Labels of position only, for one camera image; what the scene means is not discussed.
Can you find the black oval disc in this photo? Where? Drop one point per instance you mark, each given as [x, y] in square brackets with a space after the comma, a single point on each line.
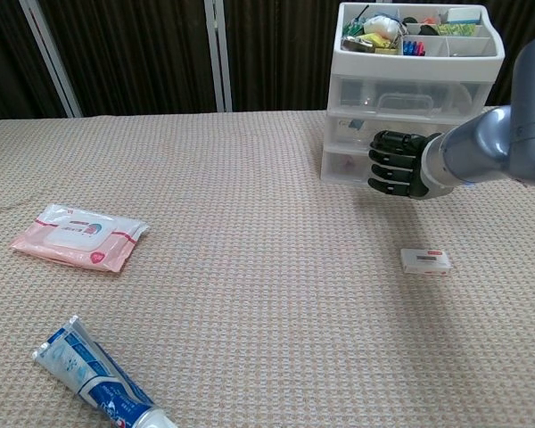
[428, 30]

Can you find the white mahjong tile box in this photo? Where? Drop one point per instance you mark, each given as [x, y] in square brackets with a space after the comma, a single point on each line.
[463, 17]

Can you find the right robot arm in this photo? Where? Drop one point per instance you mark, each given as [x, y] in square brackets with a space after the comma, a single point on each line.
[495, 138]

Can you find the white crumpled tissue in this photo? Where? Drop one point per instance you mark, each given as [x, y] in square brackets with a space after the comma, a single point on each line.
[380, 24]

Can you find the grey aluminium frame post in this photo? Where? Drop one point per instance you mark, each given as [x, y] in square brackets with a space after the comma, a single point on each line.
[50, 58]
[218, 58]

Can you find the blue white toothpaste tube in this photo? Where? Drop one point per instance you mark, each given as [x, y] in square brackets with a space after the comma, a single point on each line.
[98, 383]

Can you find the black round item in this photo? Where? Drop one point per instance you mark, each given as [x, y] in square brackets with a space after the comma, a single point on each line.
[410, 19]

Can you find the pink wet wipes pack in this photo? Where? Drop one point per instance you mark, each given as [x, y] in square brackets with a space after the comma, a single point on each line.
[76, 236]

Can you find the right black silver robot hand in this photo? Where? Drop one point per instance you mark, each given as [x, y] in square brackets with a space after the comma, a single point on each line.
[397, 165]

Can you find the beige woven tablecloth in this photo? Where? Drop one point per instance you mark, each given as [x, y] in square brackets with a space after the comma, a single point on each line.
[249, 267]

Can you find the white plastic drawer organizer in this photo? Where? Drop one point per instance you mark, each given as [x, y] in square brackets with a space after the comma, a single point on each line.
[419, 62]

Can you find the green and blue packet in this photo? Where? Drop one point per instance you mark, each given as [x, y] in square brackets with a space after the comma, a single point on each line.
[457, 30]

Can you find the coloured clips stack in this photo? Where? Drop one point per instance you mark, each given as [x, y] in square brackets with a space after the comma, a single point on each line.
[414, 48]

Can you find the orange red small item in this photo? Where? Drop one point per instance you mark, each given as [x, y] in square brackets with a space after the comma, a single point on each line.
[430, 18]

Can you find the blue binder clip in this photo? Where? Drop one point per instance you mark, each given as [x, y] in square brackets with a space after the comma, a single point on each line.
[356, 124]

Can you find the small white staple box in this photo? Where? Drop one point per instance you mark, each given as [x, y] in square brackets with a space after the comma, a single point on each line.
[425, 260]

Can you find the green small pack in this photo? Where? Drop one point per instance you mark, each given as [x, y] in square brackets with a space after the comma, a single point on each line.
[352, 27]

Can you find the yellow small packet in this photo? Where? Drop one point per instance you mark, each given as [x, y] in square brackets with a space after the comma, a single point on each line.
[376, 41]

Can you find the clear lowest drawer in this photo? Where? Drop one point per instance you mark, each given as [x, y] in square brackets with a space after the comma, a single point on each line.
[339, 174]

